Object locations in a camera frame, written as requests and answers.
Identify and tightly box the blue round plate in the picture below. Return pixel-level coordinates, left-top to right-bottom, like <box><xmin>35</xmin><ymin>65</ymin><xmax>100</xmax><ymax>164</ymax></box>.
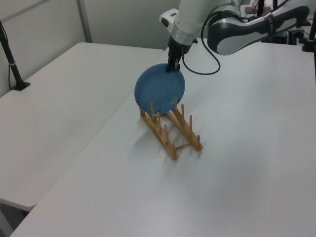
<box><xmin>134</xmin><ymin>63</ymin><xmax>187</xmax><ymax>115</ymax></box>

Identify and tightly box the wooden plate rack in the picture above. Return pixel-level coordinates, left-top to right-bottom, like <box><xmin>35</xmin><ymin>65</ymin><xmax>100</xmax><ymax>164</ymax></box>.
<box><xmin>139</xmin><ymin>94</ymin><xmax>204</xmax><ymax>161</ymax></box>

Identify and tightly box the brown wooden board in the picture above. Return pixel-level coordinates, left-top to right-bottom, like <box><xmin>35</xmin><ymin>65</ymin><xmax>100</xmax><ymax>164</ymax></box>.
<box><xmin>245</xmin><ymin>5</ymin><xmax>272</xmax><ymax>15</ymax></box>

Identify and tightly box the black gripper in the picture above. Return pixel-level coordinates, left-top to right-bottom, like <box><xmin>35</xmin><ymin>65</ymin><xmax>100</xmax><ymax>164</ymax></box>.
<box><xmin>164</xmin><ymin>36</ymin><xmax>193</xmax><ymax>74</ymax></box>

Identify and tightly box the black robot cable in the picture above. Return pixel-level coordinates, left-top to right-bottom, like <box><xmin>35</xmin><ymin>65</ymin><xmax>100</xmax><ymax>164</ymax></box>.
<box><xmin>182</xmin><ymin>10</ymin><xmax>221</xmax><ymax>76</ymax></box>

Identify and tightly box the black camera stand pole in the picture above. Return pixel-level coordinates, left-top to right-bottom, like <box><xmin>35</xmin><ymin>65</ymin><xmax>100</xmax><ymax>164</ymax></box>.
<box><xmin>0</xmin><ymin>19</ymin><xmax>32</xmax><ymax>91</ymax></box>
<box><xmin>301</xmin><ymin>16</ymin><xmax>316</xmax><ymax>53</ymax></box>

